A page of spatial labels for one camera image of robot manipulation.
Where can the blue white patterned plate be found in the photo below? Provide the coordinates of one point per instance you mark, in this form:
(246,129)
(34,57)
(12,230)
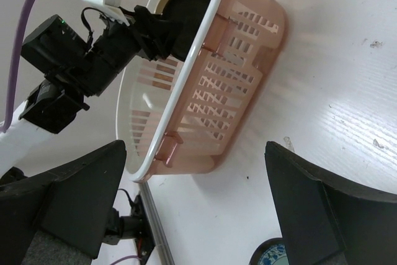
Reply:
(270,252)

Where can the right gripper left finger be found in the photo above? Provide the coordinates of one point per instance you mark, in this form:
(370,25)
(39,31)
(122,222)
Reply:
(59,216)

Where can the white pink dish rack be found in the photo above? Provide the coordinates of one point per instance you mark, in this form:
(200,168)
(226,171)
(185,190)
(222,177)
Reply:
(181,117)

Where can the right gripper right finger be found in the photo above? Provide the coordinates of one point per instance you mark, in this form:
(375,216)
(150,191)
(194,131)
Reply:
(328,219)

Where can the black plate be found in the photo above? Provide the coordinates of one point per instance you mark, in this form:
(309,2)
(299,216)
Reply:
(189,14)

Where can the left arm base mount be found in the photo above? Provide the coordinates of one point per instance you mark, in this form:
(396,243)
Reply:
(134,226)

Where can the aluminium rail frame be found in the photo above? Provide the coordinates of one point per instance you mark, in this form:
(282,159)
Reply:
(159,237)

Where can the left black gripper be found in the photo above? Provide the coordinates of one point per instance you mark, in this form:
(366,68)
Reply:
(74,70)

